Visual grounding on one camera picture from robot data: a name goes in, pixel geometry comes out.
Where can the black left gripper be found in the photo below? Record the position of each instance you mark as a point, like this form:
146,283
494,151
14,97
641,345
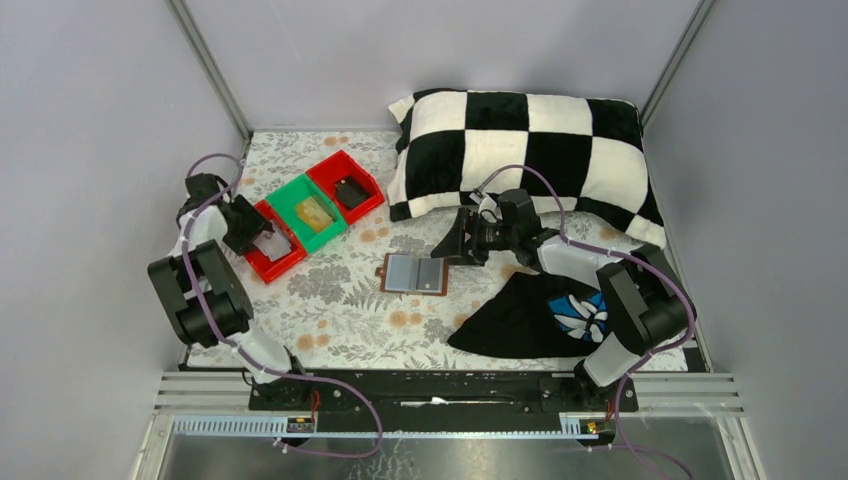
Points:
254,223

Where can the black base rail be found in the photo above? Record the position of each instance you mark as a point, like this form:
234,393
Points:
454,402

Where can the brown leather card holder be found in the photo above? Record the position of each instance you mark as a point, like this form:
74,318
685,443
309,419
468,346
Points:
415,275

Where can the black object in red bin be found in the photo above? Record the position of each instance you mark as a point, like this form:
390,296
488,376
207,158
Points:
349,193

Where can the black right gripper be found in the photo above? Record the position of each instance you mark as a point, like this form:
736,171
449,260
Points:
452,245

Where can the cards in red bin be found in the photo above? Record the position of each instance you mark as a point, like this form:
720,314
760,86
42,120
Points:
274,246

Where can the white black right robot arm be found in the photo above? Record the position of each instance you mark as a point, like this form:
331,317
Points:
646,303

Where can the yellow object in green bin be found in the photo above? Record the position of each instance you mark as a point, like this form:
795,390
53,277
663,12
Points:
311,212

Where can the black shirt blue white print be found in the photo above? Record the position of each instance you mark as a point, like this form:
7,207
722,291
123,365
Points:
534,317

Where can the black white checkered pillow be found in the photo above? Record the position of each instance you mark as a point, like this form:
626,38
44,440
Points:
577,154

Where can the red bin with cards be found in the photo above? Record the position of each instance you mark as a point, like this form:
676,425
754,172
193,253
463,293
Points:
268,271

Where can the floral patterned table mat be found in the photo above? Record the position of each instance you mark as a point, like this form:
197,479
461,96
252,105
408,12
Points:
329,309

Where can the green plastic bin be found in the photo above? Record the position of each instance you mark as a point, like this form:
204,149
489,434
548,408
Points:
283,201

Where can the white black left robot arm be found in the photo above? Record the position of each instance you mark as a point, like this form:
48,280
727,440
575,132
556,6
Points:
201,294

